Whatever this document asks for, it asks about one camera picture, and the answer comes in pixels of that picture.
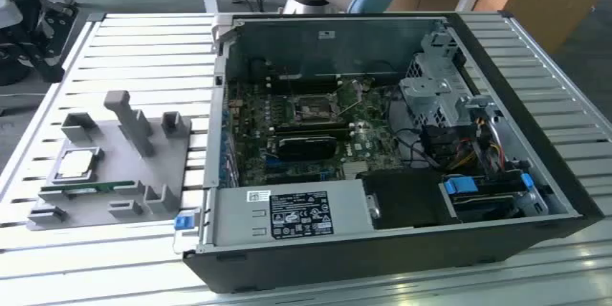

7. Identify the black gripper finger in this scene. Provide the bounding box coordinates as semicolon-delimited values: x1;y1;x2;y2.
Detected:
29;0;79;84

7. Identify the silver CPU chip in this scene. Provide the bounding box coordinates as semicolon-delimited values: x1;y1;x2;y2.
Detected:
53;149;97;180

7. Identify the black RAM slot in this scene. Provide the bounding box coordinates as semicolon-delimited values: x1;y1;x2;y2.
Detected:
269;75;341;87
269;85;341;97

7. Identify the CPU socket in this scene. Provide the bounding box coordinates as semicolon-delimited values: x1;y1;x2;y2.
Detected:
292;93;344;123

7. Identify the black round base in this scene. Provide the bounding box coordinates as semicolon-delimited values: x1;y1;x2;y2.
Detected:
0;64;32;87

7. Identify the grey parts rack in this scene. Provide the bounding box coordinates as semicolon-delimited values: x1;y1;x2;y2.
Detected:
25;90;195;231

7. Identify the green RAM stick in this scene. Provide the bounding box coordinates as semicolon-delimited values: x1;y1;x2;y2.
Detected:
39;181;139;195

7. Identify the blue case latch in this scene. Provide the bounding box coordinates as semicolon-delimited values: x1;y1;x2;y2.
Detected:
173;214;196;232

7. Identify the silver power supply with label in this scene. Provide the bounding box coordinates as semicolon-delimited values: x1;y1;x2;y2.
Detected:
196;179;375;254

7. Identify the black graphics card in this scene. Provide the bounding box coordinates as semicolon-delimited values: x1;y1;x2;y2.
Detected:
276;135;340;163

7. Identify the green motherboard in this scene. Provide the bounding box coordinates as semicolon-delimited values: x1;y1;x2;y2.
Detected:
220;78;413;188

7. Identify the small silver heatsink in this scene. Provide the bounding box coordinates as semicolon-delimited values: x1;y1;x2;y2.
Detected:
343;161;371;180

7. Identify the silver metal drive cage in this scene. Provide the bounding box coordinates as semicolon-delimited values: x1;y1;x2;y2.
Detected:
397;30;480;128

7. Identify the black open PC case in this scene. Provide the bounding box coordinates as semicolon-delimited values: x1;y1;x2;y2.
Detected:
181;11;605;295

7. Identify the hard disk in blue carrier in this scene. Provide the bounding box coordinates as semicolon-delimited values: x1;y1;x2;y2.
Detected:
441;173;523;218

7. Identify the wooden cabinet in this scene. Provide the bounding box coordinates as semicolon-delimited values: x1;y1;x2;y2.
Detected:
472;0;597;54

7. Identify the metal socket cover frame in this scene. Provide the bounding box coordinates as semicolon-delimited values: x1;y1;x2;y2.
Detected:
336;75;373;94

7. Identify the black wire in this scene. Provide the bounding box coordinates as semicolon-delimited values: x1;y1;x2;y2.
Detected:
387;87;444;169

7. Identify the coloured wire bundle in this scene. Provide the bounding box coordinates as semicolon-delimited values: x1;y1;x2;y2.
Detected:
447;115;508;173

